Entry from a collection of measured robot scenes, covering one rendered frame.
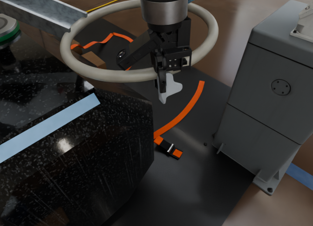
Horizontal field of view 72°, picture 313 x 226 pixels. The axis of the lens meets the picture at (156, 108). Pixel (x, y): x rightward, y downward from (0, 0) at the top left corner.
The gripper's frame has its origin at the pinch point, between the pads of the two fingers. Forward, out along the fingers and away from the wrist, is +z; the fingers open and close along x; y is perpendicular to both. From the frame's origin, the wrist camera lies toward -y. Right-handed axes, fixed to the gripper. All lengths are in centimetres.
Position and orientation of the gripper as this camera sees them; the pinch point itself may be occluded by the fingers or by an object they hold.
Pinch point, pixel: (158, 93)
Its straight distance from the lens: 58.1
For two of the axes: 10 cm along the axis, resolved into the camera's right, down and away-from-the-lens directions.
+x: -2.2, -7.0, 6.8
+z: 0.5, 6.9, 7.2
